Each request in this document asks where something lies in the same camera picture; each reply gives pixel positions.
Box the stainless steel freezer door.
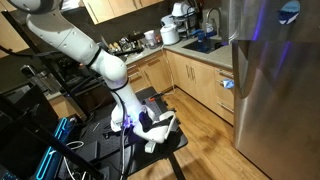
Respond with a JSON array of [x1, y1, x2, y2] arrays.
[[228, 0, 320, 43]]

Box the large stainless steel fridge door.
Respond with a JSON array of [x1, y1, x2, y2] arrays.
[[232, 39, 320, 180]]

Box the blue whale fridge magnet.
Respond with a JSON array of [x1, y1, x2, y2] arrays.
[[277, 0, 302, 26]]

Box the wooden lower kitchen cabinets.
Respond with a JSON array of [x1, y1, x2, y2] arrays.
[[123, 48, 235, 127]]

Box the black dish rack with utensils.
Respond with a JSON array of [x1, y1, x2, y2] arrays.
[[99, 31, 146, 58]]

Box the kitchen sink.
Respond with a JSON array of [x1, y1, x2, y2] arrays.
[[182, 38, 230, 54]]

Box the black robot table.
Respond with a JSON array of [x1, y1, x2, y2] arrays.
[[78, 87, 189, 180]]

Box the blue bottle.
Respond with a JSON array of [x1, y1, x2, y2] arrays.
[[191, 29, 210, 53]]

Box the grey stone countertop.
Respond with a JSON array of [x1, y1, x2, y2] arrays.
[[123, 34, 234, 70]]

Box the blue cloth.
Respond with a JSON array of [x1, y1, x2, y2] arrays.
[[222, 78, 236, 90]]

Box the chrome curved faucet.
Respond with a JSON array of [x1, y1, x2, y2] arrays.
[[205, 7, 222, 34]]

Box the small black box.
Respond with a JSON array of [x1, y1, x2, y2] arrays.
[[78, 140, 100, 163]]

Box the black kitchen stove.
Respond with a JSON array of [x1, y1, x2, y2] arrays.
[[19, 63, 101, 101]]

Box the black box with blue lights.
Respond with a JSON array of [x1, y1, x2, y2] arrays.
[[34, 116, 78, 180]]

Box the black stand pole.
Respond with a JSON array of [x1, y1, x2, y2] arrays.
[[1, 9, 93, 119]]

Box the black monitor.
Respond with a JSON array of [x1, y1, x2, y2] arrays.
[[0, 83, 60, 179]]

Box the black clamp with orange handle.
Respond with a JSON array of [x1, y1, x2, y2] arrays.
[[148, 94, 165, 102]]

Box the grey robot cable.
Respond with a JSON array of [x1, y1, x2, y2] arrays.
[[113, 93, 129, 180]]

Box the wooden wall cabinets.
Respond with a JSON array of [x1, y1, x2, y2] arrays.
[[82, 0, 165, 25]]

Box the thin white cable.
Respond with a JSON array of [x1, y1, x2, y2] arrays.
[[63, 140, 86, 180]]

